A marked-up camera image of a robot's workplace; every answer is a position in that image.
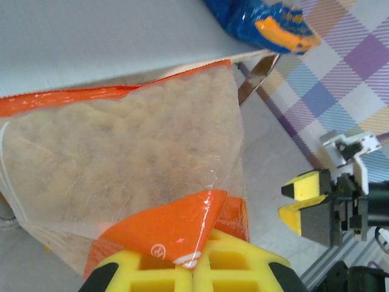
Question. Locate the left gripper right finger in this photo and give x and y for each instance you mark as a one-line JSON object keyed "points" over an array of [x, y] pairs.
{"points": [[243, 267]]}

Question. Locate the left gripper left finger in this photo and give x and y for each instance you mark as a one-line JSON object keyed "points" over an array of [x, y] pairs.
{"points": [[146, 273]]}

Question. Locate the orange macaroni pasta bag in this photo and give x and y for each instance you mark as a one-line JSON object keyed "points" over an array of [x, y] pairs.
{"points": [[121, 152]]}

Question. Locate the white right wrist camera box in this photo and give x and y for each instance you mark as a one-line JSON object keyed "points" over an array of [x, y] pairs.
{"points": [[361, 146]]}

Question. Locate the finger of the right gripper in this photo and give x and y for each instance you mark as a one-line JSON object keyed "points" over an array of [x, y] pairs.
{"points": [[307, 187], [313, 219]]}

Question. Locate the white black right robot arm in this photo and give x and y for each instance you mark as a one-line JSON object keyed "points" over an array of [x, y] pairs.
{"points": [[358, 278]]}

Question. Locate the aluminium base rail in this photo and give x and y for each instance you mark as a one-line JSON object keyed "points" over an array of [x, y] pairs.
{"points": [[334, 255]]}

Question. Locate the blue pasta bag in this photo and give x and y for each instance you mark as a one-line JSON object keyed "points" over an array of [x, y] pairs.
{"points": [[258, 21]]}

